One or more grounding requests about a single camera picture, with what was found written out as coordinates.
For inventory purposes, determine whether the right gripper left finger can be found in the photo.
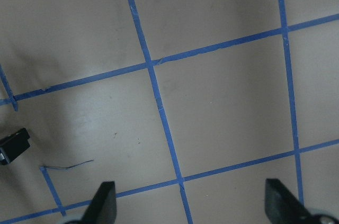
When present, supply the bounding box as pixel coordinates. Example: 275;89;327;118
82;181;117;224

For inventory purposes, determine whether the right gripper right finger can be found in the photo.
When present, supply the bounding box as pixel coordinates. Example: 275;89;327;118
264;178;312;224

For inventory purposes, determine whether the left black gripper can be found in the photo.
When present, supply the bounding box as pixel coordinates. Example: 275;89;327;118
1;128;30;165

